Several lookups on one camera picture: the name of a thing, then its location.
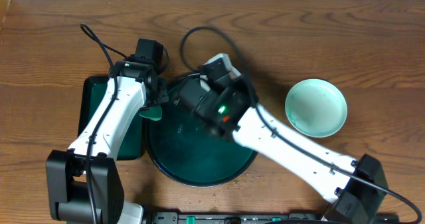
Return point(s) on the white plate bottom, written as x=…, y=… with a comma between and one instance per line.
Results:
x=316, y=108

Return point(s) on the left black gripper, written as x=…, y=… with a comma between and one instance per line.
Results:
x=159, y=95

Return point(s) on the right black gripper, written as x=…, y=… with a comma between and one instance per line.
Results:
x=240, y=83

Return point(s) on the white plate top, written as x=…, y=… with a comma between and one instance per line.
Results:
x=219, y=70

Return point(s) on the green yellow sponge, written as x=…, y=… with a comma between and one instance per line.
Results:
x=152, y=113

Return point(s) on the black rectangular water tray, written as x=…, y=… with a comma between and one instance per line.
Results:
x=93, y=92

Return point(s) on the black round tray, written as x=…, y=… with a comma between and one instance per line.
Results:
x=180, y=148

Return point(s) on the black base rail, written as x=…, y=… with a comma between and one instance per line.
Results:
x=214, y=218

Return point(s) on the white plate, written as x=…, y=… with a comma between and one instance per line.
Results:
x=219, y=70
x=316, y=108

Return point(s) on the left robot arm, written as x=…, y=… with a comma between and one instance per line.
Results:
x=83, y=181

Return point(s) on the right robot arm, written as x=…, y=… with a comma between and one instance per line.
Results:
x=354, y=189

